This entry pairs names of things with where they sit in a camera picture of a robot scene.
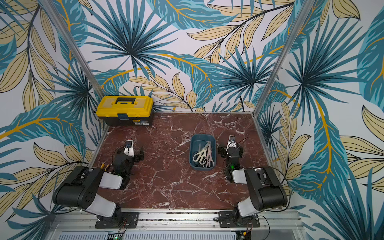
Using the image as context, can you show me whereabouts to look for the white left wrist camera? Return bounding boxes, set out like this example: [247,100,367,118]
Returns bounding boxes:
[123,140,134,157]

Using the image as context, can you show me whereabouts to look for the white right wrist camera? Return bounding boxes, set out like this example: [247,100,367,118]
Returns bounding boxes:
[227,135,237,149]

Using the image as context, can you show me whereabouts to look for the pink kitchen shears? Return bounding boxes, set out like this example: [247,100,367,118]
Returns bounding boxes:
[201,142,214,168]

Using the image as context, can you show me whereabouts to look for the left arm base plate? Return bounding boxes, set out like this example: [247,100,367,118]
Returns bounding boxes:
[95,212,139,229]

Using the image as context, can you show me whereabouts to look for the yellow black toolbox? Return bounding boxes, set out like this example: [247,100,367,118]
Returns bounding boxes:
[96,96,154,127]

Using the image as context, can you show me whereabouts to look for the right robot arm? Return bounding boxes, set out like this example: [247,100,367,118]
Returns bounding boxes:
[218,145,289,220]

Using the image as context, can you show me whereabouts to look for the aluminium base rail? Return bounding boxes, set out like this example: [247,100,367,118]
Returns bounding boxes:
[46,209,308,240]

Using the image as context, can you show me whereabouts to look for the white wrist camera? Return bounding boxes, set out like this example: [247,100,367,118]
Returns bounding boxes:
[227,135,237,149]
[123,140,134,157]

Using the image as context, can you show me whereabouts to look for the aluminium corner post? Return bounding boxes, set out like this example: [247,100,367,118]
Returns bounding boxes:
[40,0,105,99]
[253,0,315,119]

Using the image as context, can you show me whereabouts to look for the yellow black pliers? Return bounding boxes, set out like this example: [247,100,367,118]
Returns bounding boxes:
[100,164,110,172]

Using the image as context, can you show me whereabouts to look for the left aluminium corner post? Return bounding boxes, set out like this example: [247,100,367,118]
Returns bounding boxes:
[40,0,105,99]

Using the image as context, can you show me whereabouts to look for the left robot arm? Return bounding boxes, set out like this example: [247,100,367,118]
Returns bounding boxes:
[53,146,144,218]

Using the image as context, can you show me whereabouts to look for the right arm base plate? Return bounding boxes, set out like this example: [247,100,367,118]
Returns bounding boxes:
[214,211,260,228]

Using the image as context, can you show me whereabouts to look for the right aluminium corner post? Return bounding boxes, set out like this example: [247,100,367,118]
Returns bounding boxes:
[253,0,315,119]

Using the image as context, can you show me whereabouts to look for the teal plastic storage box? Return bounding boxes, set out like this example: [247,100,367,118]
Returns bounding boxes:
[189,134,217,171]

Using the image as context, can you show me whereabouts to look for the cream green kitchen shears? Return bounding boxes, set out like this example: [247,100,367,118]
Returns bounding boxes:
[193,142,211,165]

